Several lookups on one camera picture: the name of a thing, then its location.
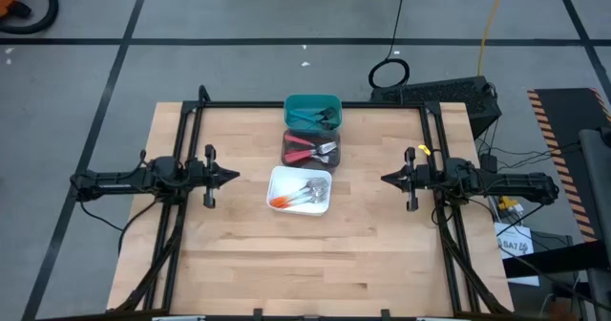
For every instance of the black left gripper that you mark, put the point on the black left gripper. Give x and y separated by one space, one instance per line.
203 175

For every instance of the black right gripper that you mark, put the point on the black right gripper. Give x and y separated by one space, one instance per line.
417 177

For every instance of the white plastic bin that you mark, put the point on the white plastic bin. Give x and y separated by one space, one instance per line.
291 180

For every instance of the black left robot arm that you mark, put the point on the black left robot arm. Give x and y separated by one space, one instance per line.
129 180

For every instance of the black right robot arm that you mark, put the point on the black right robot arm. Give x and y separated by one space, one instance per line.
501 182

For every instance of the yellow tag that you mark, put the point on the yellow tag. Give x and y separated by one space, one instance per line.
424 149

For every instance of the brown translucent plastic bin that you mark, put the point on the brown translucent plastic bin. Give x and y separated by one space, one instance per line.
310 168

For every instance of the black computer case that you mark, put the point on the black computer case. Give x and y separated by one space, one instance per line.
429 94

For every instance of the teal plastic bin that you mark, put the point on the teal plastic bin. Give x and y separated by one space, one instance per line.
296 103

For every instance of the yellow plug bundle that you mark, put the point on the yellow plug bundle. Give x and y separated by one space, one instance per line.
508 204

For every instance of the white paper label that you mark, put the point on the white paper label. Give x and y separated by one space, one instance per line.
513 237

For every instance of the black hazard striped mat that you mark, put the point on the black hazard striped mat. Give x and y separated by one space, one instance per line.
568 115

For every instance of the black beam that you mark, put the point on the black beam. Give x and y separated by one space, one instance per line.
563 259

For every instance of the grey cabinet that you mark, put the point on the grey cabinet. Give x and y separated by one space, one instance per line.
599 192

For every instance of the black aluminium table frame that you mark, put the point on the black aluminium table frame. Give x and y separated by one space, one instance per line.
238 105

